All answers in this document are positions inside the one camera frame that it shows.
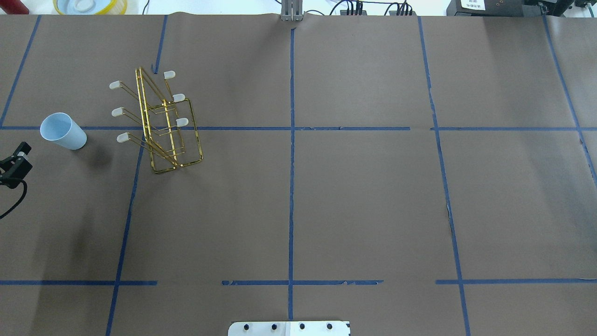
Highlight gold wire cup holder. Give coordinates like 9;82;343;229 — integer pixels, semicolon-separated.
109;67;204;174

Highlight brown paper table cover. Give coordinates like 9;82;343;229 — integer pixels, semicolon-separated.
1;13;596;336

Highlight aluminium frame post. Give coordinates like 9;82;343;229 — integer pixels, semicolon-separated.
278;0;304;21

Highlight red cylinder bottle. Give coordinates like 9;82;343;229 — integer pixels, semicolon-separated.
0;0;30;15

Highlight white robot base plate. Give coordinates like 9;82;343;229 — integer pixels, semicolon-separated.
228;321;351;336

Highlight light blue plastic cup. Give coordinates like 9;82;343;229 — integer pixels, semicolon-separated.
39;112;88;150

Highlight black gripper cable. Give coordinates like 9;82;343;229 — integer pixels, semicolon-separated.
0;180;28;219

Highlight yellow bowl with blue plate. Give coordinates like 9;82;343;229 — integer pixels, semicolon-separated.
52;0;128;15

